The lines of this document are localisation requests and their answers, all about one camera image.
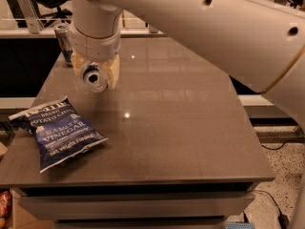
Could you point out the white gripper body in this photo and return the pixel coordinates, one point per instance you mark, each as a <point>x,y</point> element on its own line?
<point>93,48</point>

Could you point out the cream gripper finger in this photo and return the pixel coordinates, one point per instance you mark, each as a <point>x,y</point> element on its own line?
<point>111,71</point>
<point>79,63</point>

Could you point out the blue pepsi can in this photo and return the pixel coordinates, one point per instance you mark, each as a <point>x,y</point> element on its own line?
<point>94,80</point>

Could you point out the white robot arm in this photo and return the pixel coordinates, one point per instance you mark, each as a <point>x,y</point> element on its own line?
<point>259,43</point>

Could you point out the silver blue energy drink can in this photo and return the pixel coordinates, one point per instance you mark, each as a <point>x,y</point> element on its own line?
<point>62,34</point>

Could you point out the blue potato chip bag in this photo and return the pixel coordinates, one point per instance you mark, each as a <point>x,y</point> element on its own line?
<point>60,131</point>

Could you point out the red snack bag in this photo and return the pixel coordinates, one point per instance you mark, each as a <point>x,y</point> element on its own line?
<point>5,204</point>

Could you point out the black office chair left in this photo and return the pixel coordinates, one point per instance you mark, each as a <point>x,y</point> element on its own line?
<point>38,0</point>

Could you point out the cardboard box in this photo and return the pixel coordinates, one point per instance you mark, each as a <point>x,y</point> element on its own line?
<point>21,219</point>

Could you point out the metal railing post left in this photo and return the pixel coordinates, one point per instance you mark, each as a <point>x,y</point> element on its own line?
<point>32,20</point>

